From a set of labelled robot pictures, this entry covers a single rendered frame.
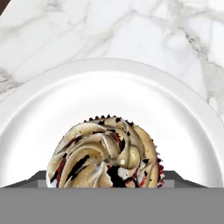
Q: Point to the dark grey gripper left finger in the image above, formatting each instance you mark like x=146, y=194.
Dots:
x=36, y=180

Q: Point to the cream swirl frosted cupcake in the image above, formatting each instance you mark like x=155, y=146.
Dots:
x=105, y=154

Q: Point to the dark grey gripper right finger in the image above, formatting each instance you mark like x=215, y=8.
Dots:
x=178, y=180

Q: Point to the white round plate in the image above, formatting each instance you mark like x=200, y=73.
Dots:
x=110, y=93

